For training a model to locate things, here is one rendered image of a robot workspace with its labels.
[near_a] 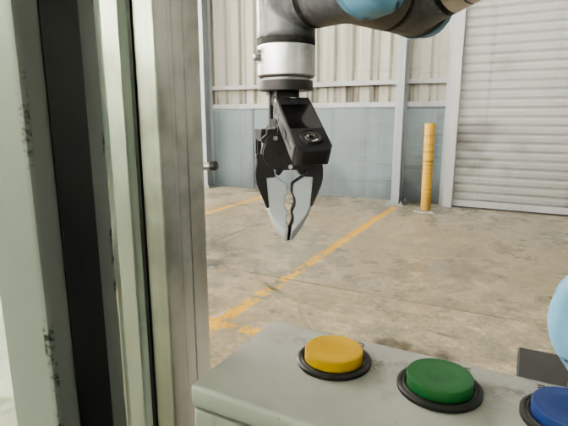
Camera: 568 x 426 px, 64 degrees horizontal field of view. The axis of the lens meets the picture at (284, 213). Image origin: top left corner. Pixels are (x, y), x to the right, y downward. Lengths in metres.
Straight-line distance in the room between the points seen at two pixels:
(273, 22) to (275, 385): 0.43
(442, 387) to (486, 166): 5.58
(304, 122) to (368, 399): 0.35
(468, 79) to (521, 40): 0.64
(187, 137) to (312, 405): 0.19
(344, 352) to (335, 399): 0.04
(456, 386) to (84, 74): 0.26
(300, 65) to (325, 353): 0.38
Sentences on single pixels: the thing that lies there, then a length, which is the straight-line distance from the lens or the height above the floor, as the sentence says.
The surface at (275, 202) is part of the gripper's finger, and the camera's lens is 0.61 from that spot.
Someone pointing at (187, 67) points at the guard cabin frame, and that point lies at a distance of 0.32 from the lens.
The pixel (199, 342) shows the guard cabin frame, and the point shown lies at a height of 0.90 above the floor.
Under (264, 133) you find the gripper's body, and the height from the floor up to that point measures 1.04.
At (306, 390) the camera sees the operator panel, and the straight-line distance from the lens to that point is 0.30.
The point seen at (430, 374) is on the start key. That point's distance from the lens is 0.31.
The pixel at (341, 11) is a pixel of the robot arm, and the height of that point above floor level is 1.18.
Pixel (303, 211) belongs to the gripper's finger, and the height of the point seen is 0.94.
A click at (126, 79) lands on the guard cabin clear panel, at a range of 0.31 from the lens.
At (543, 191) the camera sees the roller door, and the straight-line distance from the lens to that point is 5.87.
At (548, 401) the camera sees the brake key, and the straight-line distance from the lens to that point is 0.31.
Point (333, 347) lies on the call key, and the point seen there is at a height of 0.91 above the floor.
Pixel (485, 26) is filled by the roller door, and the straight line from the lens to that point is 5.93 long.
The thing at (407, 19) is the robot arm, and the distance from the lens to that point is 0.62.
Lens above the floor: 1.06
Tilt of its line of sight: 12 degrees down
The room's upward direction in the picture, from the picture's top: straight up
